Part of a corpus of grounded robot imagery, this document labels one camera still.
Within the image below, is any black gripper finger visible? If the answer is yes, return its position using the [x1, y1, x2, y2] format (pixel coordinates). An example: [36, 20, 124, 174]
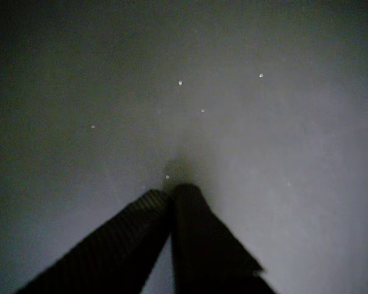
[170, 183, 278, 294]
[15, 189, 172, 294]

